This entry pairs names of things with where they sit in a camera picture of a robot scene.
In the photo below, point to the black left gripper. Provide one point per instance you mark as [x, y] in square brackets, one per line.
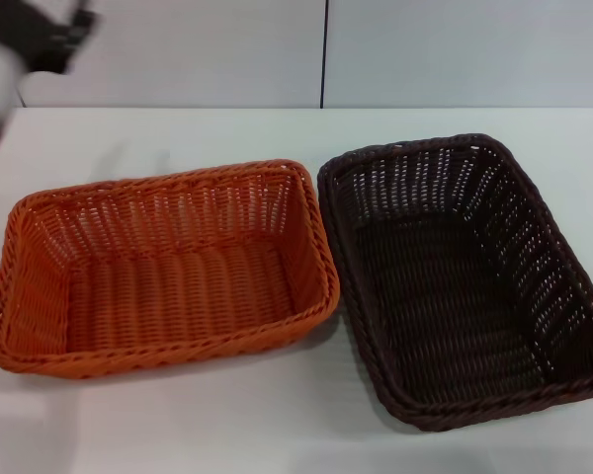
[34, 29]

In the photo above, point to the orange woven plastic basket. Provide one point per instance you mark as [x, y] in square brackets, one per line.
[178, 286]

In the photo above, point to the dark brown woven plastic basket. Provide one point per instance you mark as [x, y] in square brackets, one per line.
[454, 306]

